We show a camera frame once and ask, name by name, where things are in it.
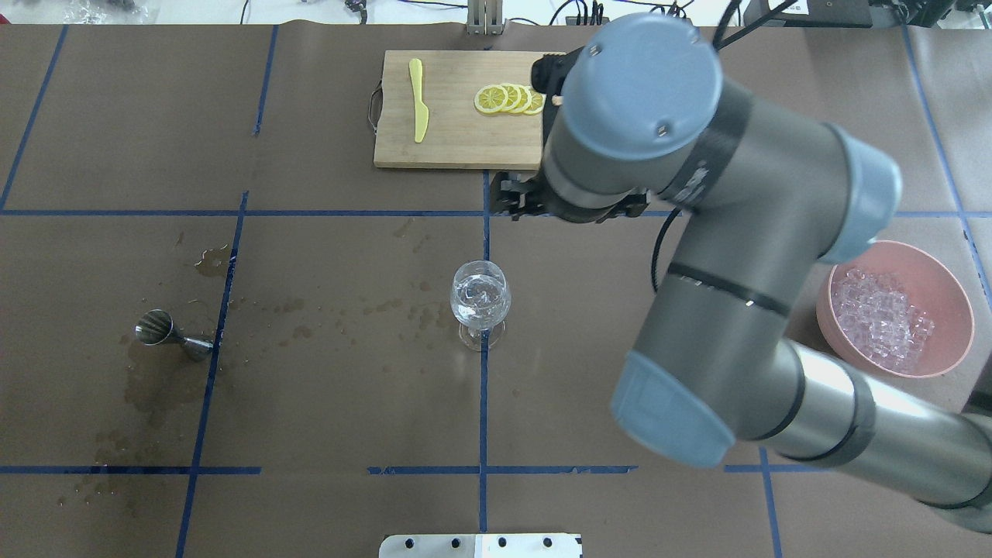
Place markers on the aluminium frame post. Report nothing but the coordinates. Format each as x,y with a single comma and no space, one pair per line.
485,18

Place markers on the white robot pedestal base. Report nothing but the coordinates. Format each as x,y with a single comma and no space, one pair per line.
551,544

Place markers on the bamboo cutting board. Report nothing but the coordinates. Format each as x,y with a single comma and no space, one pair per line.
458,136

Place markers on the clear wine glass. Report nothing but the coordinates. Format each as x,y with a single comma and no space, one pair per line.
480,299

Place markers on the yellow plastic knife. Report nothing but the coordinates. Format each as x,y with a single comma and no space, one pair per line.
421,111

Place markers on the steel double jigger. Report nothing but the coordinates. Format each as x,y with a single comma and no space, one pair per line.
157,328

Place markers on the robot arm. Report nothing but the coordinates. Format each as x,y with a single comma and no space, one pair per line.
645,107

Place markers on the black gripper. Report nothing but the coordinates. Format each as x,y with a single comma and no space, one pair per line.
518,198

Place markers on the clear ice cube pile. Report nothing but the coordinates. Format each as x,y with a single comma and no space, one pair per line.
880,320

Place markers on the pink plastic bowl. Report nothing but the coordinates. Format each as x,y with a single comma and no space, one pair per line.
930,285

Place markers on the lemon slice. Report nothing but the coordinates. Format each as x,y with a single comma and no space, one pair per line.
525,99
491,99
535,102
513,97

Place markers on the black box with label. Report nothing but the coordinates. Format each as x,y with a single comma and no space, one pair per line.
825,14

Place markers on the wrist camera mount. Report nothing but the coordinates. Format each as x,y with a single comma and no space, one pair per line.
549,73

